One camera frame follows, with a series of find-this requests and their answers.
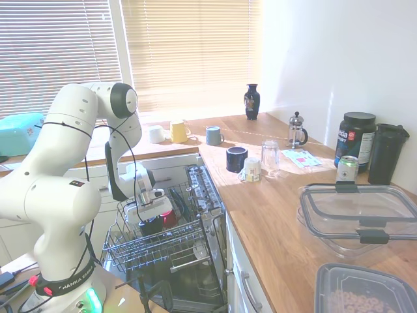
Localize silver cabinet bar handle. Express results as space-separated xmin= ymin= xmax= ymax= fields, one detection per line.
xmin=240 ymin=271 xmax=263 ymax=312

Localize dark blue plate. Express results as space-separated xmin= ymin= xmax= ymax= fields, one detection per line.
xmin=177 ymin=192 xmax=194 ymax=221
xmin=168 ymin=187 xmax=184 ymax=224

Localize clear food container with lid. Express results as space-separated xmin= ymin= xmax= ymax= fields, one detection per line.
xmin=296 ymin=183 xmax=417 ymax=260

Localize glass french press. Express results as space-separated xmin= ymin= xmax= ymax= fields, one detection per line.
xmin=286 ymin=111 xmax=309 ymax=149

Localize plain white mug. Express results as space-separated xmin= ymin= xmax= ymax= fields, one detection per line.
xmin=148 ymin=125 xmax=167 ymax=144

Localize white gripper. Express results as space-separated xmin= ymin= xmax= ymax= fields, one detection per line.
xmin=125 ymin=196 xmax=174 ymax=226

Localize red speckled enamel mug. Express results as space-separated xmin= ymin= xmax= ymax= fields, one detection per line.
xmin=162 ymin=209 xmax=179 ymax=229

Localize white wire dishwasher rack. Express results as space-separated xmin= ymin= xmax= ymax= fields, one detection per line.
xmin=102 ymin=182 xmax=216 ymax=274

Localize wide window blind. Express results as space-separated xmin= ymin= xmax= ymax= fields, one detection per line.
xmin=120 ymin=0 xmax=263 ymax=114

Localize yellow mug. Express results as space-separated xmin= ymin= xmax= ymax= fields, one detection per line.
xmin=169 ymin=119 xmax=192 ymax=143

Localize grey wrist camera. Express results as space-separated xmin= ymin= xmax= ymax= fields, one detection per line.
xmin=137 ymin=188 xmax=165 ymax=206

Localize dark blue floral vase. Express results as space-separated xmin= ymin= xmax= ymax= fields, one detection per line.
xmin=244 ymin=83 xmax=262 ymax=121

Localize blue mug with white rim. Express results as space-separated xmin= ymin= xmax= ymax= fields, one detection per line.
xmin=139 ymin=217 xmax=164 ymax=237

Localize grey blue mug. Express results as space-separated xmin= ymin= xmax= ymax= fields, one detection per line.
xmin=205 ymin=125 xmax=226 ymax=146

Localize black shaker bottle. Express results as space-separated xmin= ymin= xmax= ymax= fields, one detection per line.
xmin=367 ymin=123 xmax=410 ymax=186

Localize printed paper cards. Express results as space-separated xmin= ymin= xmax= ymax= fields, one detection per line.
xmin=280 ymin=149 xmax=323 ymax=168

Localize white drink can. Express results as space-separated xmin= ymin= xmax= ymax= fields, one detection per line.
xmin=336 ymin=155 xmax=360 ymax=185

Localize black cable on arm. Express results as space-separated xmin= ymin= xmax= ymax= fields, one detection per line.
xmin=41 ymin=119 xmax=146 ymax=226

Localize grey container with cereal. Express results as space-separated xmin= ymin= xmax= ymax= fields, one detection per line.
xmin=313 ymin=262 xmax=417 ymax=313

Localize narrow window blind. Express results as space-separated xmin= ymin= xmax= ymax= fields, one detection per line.
xmin=0 ymin=0 xmax=123 ymax=120

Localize teal plastic box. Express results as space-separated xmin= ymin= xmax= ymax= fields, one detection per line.
xmin=0 ymin=112 xmax=46 ymax=158

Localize white printed mug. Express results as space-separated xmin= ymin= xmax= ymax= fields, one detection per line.
xmin=237 ymin=156 xmax=263 ymax=183

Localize dark navy mug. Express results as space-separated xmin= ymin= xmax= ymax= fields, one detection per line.
xmin=225 ymin=146 xmax=249 ymax=173

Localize steel dishwasher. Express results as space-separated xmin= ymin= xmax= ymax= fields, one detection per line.
xmin=103 ymin=162 xmax=229 ymax=313

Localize black protein powder jar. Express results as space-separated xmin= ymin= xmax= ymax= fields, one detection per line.
xmin=334 ymin=112 xmax=378 ymax=171

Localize black camera stand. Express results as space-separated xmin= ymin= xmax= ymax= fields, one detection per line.
xmin=115 ymin=273 xmax=174 ymax=313

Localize small black cable box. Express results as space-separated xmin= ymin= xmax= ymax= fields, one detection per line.
xmin=0 ymin=271 xmax=16 ymax=288

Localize clear ribbed tumbler glass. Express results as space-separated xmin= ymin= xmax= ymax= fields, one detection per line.
xmin=260 ymin=140 xmax=281 ymax=173

